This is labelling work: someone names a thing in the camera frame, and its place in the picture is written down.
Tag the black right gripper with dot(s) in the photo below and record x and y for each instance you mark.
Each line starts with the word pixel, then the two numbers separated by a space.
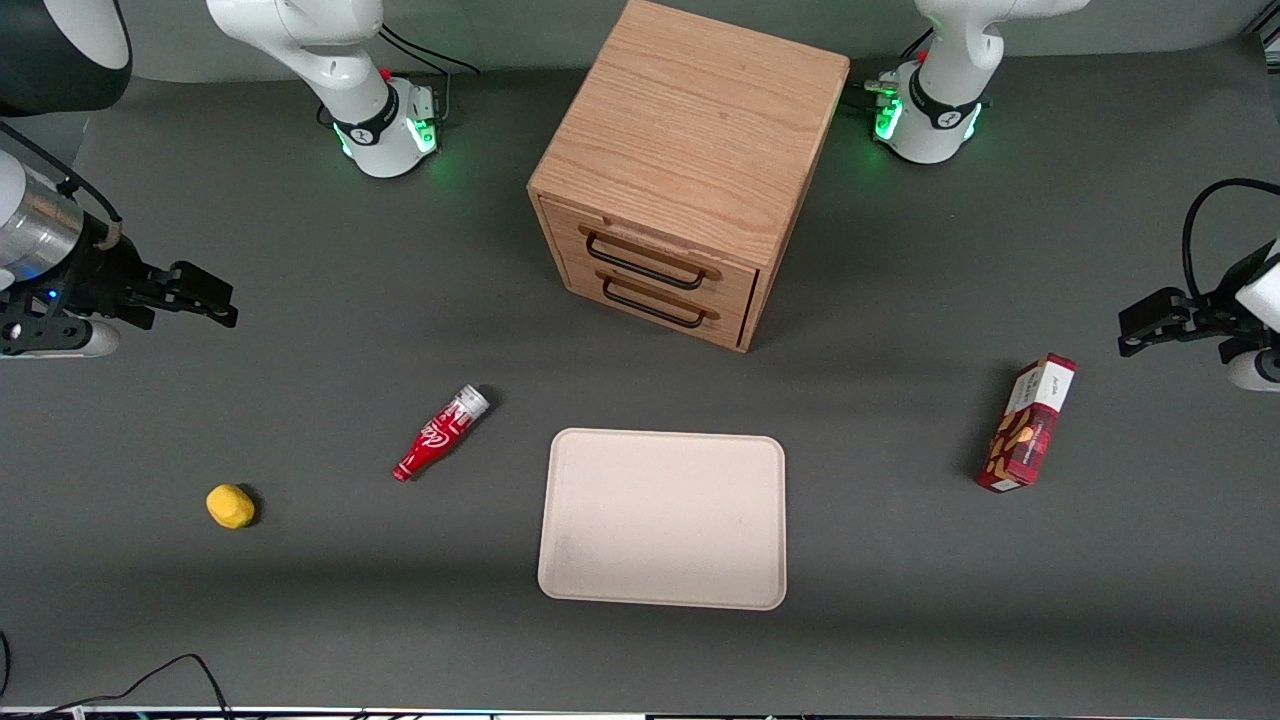
pixel 103 273

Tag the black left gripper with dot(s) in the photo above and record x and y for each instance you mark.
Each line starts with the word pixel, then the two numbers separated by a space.
pixel 1226 294

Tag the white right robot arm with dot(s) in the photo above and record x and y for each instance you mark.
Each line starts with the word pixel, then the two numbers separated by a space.
pixel 330 60

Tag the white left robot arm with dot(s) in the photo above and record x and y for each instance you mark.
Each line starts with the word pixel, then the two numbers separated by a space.
pixel 950 60

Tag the oak wooden drawer cabinet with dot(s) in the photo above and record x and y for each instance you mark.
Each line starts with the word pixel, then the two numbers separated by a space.
pixel 700 120

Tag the red cookie box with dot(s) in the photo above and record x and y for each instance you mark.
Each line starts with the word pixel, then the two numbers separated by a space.
pixel 1030 425

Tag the yellow lemon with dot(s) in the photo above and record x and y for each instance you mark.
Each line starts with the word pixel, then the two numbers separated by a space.
pixel 230 506

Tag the red cola bottle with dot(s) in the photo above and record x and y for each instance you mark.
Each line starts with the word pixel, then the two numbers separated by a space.
pixel 440 435

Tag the beige plastic tray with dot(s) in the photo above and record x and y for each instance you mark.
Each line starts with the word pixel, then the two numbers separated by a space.
pixel 660 520

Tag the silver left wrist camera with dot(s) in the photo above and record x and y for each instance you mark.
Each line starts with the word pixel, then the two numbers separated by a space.
pixel 1255 372

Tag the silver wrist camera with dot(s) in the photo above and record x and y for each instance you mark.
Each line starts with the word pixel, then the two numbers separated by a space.
pixel 70 342
pixel 1255 372

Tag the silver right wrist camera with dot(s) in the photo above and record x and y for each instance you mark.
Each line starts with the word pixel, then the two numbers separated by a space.
pixel 70 342

